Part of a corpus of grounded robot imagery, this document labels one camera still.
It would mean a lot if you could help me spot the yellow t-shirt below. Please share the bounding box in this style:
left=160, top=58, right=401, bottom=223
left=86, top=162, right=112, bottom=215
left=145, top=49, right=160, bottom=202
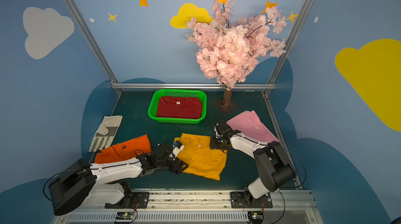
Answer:
left=174, top=134, right=227, bottom=181

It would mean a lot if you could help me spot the pink t-shirt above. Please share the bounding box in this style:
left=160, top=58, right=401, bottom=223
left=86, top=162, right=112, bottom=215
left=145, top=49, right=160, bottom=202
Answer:
left=227, top=111, right=279, bottom=143

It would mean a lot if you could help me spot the orange t-shirt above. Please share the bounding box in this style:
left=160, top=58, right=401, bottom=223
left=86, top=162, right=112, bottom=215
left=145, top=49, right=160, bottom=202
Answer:
left=95, top=135, right=152, bottom=164

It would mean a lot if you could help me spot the dark red t-shirt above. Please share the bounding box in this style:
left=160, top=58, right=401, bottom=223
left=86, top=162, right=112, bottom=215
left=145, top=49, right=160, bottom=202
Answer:
left=157, top=96, right=203, bottom=119

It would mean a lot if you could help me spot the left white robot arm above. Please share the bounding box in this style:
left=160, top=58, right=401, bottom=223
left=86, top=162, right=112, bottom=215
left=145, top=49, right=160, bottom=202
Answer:
left=48, top=141, right=188, bottom=216

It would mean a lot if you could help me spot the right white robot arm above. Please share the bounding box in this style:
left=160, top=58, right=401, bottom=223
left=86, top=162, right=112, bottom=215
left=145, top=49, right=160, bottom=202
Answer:
left=210, top=121, right=297, bottom=200

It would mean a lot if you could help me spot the green plastic basket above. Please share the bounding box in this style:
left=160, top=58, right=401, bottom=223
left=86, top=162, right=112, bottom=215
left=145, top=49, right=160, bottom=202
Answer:
left=148, top=89, right=207, bottom=124

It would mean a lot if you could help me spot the grey white work glove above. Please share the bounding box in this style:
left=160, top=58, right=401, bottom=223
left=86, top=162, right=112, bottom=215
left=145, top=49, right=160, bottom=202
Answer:
left=88, top=115, right=123, bottom=153

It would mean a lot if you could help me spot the left green circuit board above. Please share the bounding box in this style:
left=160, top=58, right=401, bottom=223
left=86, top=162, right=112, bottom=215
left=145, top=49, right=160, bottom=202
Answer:
left=115, top=211, right=135, bottom=222

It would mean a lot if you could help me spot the green circuit board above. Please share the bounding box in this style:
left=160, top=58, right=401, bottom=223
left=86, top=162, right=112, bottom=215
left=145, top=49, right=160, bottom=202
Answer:
left=247, top=212, right=264, bottom=224
left=115, top=211, right=135, bottom=222

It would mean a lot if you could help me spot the right green circuit board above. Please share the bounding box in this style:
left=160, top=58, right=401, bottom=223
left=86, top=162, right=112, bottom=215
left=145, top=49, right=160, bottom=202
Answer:
left=247, top=212, right=264, bottom=224

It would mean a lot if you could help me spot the pink artificial blossom tree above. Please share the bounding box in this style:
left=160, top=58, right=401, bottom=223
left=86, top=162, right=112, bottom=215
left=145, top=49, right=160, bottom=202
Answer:
left=187, top=0, right=287, bottom=111

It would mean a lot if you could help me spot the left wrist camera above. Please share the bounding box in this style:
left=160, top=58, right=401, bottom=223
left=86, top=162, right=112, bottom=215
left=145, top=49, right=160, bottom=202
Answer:
left=172, top=141, right=184, bottom=158

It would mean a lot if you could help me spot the aluminium front rail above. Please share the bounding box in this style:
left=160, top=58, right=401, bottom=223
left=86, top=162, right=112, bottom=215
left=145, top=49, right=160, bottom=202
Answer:
left=52, top=190, right=323, bottom=224

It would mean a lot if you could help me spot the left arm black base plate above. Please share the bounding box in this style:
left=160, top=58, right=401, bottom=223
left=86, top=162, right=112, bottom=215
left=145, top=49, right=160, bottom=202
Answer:
left=104, top=192, right=149, bottom=209

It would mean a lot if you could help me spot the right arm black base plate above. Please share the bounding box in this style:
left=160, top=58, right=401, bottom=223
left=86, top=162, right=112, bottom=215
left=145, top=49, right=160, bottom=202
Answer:
left=230, top=191, right=273, bottom=208

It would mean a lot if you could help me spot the aluminium rear frame bar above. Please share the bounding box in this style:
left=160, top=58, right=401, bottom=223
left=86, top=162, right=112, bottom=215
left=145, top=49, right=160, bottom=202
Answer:
left=111, top=83, right=275, bottom=90

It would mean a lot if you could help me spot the left aluminium frame post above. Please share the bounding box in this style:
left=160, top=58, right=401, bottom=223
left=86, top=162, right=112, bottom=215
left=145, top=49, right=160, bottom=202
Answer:
left=63, top=0, right=118, bottom=85

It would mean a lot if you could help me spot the aluminium frame post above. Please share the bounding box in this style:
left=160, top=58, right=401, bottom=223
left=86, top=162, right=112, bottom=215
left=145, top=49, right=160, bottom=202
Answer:
left=63, top=0, right=118, bottom=85
left=264, top=0, right=315, bottom=98

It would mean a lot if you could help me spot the right aluminium frame post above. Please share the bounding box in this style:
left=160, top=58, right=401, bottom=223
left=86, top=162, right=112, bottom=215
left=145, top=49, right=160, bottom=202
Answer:
left=264, top=0, right=315, bottom=98

